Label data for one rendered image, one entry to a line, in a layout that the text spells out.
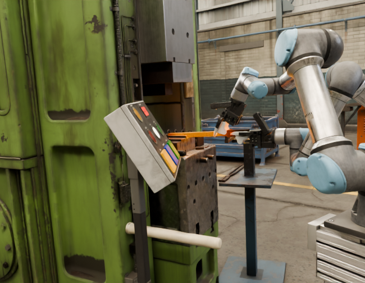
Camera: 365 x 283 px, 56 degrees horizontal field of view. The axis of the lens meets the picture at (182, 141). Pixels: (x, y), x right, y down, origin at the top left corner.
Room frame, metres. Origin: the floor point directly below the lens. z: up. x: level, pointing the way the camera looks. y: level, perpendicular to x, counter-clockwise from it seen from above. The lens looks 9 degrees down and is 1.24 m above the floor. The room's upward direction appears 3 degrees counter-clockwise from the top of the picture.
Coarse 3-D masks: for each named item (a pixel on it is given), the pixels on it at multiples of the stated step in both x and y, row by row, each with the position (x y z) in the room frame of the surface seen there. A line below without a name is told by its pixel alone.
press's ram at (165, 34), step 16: (144, 0) 1.66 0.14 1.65; (160, 0) 1.62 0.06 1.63; (176, 0) 1.72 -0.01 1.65; (144, 16) 1.66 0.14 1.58; (160, 16) 1.62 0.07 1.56; (176, 16) 1.71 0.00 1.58; (192, 16) 1.86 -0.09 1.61; (144, 32) 1.66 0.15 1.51; (160, 32) 1.62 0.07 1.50; (176, 32) 1.70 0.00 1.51; (192, 32) 1.86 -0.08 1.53; (144, 48) 1.66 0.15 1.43; (160, 48) 1.62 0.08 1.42; (176, 48) 1.70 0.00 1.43; (192, 48) 1.85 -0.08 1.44; (144, 64) 1.71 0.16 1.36
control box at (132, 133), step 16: (112, 112) 1.04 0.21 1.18; (128, 112) 1.04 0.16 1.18; (112, 128) 1.04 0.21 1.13; (128, 128) 1.04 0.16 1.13; (144, 128) 1.08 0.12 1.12; (160, 128) 1.33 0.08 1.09; (128, 144) 1.04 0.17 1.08; (144, 144) 1.03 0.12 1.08; (160, 144) 1.15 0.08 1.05; (144, 160) 1.03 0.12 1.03; (160, 160) 1.03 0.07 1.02; (144, 176) 1.03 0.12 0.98; (160, 176) 1.03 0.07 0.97
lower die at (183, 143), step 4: (168, 136) 1.79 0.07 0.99; (172, 136) 1.78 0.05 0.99; (176, 136) 1.76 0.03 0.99; (180, 136) 1.75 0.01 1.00; (184, 136) 1.74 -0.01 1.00; (172, 140) 1.72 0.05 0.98; (176, 140) 1.71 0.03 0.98; (180, 140) 1.69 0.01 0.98; (184, 140) 1.72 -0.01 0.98; (188, 140) 1.76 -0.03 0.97; (192, 140) 1.80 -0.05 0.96; (176, 144) 1.65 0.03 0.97; (180, 144) 1.68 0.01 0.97; (184, 144) 1.72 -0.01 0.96; (188, 144) 1.76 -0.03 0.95; (192, 144) 1.80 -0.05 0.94; (176, 148) 1.65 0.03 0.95; (180, 148) 1.68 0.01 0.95; (184, 148) 1.72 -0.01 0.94; (188, 148) 1.76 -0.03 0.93; (192, 148) 1.80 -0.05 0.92
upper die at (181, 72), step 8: (152, 64) 1.71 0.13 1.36; (160, 64) 1.68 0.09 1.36; (168, 64) 1.66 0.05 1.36; (176, 64) 1.69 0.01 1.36; (184, 64) 1.76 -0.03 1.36; (144, 72) 1.73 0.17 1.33; (152, 72) 1.71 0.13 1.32; (160, 72) 1.69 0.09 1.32; (168, 72) 1.66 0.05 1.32; (176, 72) 1.68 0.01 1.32; (184, 72) 1.76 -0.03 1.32; (144, 80) 1.73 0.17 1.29; (152, 80) 1.71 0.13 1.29; (160, 80) 1.69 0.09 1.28; (168, 80) 1.66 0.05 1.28; (176, 80) 1.68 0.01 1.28; (184, 80) 1.75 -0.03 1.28
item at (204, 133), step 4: (192, 132) 1.76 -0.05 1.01; (196, 132) 1.74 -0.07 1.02; (200, 132) 1.72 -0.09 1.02; (204, 132) 1.70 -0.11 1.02; (208, 132) 1.69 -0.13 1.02; (212, 132) 1.68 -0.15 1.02; (228, 132) 1.63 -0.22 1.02; (188, 136) 1.74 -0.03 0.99; (192, 136) 1.73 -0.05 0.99; (196, 136) 1.72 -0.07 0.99; (200, 136) 1.71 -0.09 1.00; (228, 136) 1.63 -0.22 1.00
